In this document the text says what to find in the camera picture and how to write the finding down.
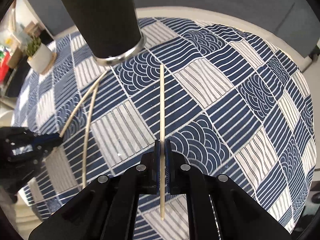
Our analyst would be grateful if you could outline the wooden chopstick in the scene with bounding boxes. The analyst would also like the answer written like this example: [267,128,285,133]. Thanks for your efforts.
[59,68,109,138]
[81,85,99,189]
[159,64,165,221]

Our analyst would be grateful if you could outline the small potted succulent plant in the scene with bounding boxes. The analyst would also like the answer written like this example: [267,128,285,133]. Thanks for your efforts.
[25,36,57,75]

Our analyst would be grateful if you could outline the blue white patterned tablecloth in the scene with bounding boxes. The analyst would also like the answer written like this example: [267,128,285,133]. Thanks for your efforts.
[11,17,317,232]

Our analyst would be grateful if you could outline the cluttered shelf items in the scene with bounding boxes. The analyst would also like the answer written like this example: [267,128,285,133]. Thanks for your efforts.
[1,0,53,98]

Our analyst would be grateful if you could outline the black cylindrical utensil holder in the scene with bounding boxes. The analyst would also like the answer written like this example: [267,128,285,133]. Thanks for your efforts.
[61,0,145,66]

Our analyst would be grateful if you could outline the grey fabric sofa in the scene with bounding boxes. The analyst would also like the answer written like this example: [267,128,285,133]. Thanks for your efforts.
[28,0,319,56]

